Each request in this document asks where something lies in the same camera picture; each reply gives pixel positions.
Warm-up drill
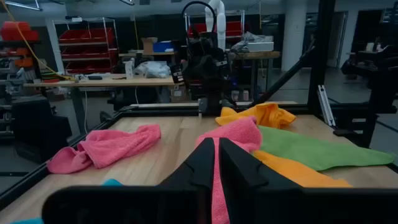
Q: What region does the white building column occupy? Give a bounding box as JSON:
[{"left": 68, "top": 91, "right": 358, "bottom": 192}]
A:
[{"left": 281, "top": 0, "right": 309, "bottom": 73}]

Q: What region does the orange microfiber towel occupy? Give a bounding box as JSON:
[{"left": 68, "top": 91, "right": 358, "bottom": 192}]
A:
[
  {"left": 215, "top": 102, "right": 297, "bottom": 129},
  {"left": 252, "top": 150, "right": 353, "bottom": 189}
]

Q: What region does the green microfiber towel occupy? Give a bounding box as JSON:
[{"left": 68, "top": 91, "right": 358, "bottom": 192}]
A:
[{"left": 257, "top": 125, "right": 395, "bottom": 172}]

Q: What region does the black office chair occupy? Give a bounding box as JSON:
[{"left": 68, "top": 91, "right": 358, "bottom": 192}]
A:
[
  {"left": 11, "top": 95, "right": 73, "bottom": 165},
  {"left": 106, "top": 86, "right": 159, "bottom": 113}
]

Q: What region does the red plastic bin stack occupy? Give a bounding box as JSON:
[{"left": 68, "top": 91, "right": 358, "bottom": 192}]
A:
[{"left": 0, "top": 21, "right": 40, "bottom": 42}]

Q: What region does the long wooden workbench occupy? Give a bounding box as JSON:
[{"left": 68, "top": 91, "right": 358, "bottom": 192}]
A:
[{"left": 23, "top": 73, "right": 185, "bottom": 135}]

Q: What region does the black equipment stand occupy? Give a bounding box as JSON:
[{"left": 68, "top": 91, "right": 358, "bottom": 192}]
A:
[{"left": 340, "top": 45, "right": 398, "bottom": 149}]

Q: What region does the black shelving unit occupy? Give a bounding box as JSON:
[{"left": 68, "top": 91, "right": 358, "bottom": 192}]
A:
[{"left": 0, "top": 39, "right": 43, "bottom": 139}]

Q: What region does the white box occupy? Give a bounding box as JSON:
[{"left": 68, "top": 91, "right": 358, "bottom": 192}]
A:
[{"left": 247, "top": 41, "right": 275, "bottom": 53}]

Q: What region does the blue microfiber towel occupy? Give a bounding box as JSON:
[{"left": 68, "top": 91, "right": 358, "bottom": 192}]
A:
[{"left": 10, "top": 178, "right": 124, "bottom": 224}]

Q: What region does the white wire shelf rack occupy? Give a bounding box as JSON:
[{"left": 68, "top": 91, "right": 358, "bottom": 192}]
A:
[{"left": 52, "top": 17, "right": 119, "bottom": 75}]

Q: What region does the cardboard box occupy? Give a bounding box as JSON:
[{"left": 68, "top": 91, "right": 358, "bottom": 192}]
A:
[{"left": 141, "top": 37, "right": 159, "bottom": 54}]

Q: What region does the blue box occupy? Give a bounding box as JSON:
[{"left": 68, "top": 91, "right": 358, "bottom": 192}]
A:
[{"left": 152, "top": 40, "right": 175, "bottom": 53}]

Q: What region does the yellow hanging cable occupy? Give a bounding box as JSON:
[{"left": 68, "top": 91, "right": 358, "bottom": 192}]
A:
[{"left": 0, "top": 0, "right": 76, "bottom": 82}]

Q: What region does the pink microfiber towel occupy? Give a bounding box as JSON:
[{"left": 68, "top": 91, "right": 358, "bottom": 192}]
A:
[
  {"left": 195, "top": 116, "right": 263, "bottom": 224},
  {"left": 46, "top": 124, "right": 162, "bottom": 174}
]

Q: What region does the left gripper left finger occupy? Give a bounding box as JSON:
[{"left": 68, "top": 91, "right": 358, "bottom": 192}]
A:
[{"left": 160, "top": 138, "right": 215, "bottom": 224}]

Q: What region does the red storage bin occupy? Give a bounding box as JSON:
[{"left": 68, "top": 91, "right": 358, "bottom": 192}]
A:
[
  {"left": 187, "top": 21, "right": 244, "bottom": 39},
  {"left": 60, "top": 46, "right": 111, "bottom": 60},
  {"left": 64, "top": 60, "right": 113, "bottom": 75},
  {"left": 58, "top": 27, "right": 114, "bottom": 44}
]

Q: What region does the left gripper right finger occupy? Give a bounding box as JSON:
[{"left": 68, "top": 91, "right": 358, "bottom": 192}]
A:
[{"left": 219, "top": 138, "right": 304, "bottom": 224}]

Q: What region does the small wooden table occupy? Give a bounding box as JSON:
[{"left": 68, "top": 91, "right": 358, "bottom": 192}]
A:
[{"left": 228, "top": 50, "right": 281, "bottom": 94}]

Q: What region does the silver aluminium extrusion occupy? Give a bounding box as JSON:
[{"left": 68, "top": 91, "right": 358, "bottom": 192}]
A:
[{"left": 316, "top": 84, "right": 337, "bottom": 127}]

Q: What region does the clear plastic bag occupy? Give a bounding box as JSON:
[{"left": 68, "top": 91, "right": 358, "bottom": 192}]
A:
[{"left": 134, "top": 60, "right": 172, "bottom": 79}]

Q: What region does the grey plastic bag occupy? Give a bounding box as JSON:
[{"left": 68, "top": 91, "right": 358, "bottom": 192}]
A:
[{"left": 231, "top": 30, "right": 274, "bottom": 52}]

